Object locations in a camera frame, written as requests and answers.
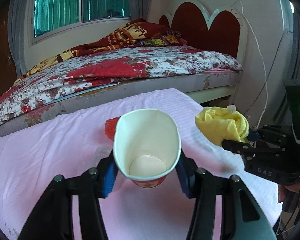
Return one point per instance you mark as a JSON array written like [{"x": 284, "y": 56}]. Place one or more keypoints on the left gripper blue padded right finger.
[{"x": 242, "y": 217}]

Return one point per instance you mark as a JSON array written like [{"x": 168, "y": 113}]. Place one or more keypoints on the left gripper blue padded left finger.
[{"x": 51, "y": 217}]

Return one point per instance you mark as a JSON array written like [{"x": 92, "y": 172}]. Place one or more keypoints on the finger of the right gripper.
[
  {"x": 253, "y": 134},
  {"x": 241, "y": 148}
]

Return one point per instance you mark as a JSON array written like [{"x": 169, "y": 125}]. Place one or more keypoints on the yellow cloth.
[{"x": 218, "y": 124}]

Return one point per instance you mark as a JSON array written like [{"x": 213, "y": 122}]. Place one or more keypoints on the red white paper cup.
[{"x": 147, "y": 146}]

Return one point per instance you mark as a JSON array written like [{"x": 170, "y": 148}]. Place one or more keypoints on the clear crumpled plastic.
[{"x": 100, "y": 153}]

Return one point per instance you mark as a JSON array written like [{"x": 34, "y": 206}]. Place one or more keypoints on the red heart headboard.
[{"x": 224, "y": 30}]

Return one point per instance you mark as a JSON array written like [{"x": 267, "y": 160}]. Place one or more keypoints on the red plastic wrapper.
[{"x": 110, "y": 127}]

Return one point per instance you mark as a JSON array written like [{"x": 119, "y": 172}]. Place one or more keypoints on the floral red white quilt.
[{"x": 74, "y": 75}]

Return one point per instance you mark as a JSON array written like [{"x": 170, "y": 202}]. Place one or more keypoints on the red yellow blanket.
[{"x": 135, "y": 33}]

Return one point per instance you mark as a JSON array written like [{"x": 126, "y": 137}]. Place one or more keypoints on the window with green curtain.
[{"x": 50, "y": 15}]

